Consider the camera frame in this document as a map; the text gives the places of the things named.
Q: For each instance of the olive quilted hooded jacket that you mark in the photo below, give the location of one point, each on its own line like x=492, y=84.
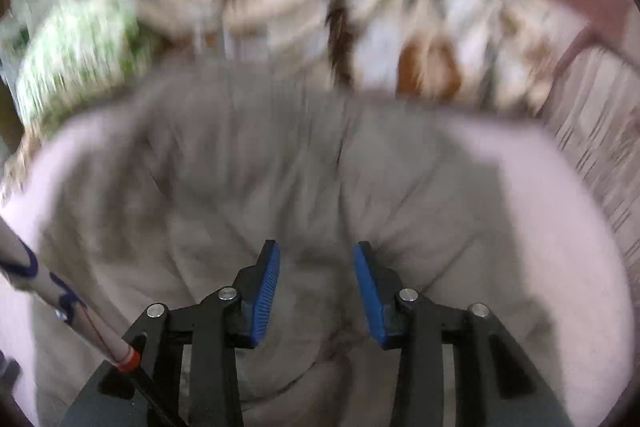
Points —
x=173, y=189

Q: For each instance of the green white patterned pillow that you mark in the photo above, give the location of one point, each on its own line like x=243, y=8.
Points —
x=82, y=51

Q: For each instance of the cream leaf print blanket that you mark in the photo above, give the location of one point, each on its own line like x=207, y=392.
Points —
x=497, y=55

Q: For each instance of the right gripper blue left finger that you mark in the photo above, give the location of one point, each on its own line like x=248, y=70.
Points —
x=247, y=303

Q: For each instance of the pink quilted mattress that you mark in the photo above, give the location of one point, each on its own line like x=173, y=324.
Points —
x=571, y=263

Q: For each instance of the striped floral back cushion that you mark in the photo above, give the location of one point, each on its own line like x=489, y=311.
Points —
x=593, y=115

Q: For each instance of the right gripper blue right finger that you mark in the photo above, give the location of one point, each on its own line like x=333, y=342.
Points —
x=386, y=300

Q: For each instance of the pink red sofa backrest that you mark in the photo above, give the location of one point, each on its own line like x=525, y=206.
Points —
x=610, y=23

